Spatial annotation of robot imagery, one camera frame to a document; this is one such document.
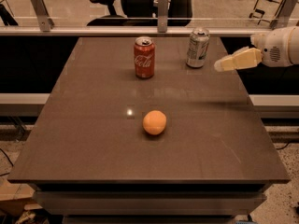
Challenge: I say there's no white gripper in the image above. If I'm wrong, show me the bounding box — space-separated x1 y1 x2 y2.
214 27 294 72

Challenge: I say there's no silver 7up can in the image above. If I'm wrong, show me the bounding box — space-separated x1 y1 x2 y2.
186 27 210 68

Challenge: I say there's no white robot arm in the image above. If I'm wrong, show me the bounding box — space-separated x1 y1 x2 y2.
214 26 299 72

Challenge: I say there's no red Coca-Cola can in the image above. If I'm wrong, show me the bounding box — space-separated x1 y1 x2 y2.
134 36 155 78

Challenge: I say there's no wooden chair in background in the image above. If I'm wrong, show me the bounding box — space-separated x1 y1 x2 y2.
249 0 284 24

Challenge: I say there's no orange fruit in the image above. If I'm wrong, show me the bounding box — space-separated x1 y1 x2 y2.
143 110 167 135

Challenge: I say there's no black office chair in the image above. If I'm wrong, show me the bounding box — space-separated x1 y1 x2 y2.
87 0 192 26

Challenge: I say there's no brown table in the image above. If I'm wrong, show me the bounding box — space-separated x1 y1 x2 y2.
8 37 289 217

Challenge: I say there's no cardboard box on floor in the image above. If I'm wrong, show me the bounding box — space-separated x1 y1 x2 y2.
0 180 40 217

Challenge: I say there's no right metal railing bracket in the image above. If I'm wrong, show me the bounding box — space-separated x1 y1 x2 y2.
270 0 298 29

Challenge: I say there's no metal railing bracket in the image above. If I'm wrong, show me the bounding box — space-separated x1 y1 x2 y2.
270 0 298 29
30 0 54 32
158 0 168 33

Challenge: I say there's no black floor cable right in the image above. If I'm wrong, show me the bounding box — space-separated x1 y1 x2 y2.
275 141 295 151

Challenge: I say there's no black floor cable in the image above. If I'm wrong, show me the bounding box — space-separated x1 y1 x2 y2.
275 141 295 151
0 147 15 177

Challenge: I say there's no middle metal railing bracket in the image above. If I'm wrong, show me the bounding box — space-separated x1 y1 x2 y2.
158 0 168 33

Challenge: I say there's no left metal railing bracket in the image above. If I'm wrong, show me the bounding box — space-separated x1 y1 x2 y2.
30 0 54 32

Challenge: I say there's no black floor cable left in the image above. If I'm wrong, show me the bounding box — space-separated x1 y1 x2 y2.
0 147 15 177

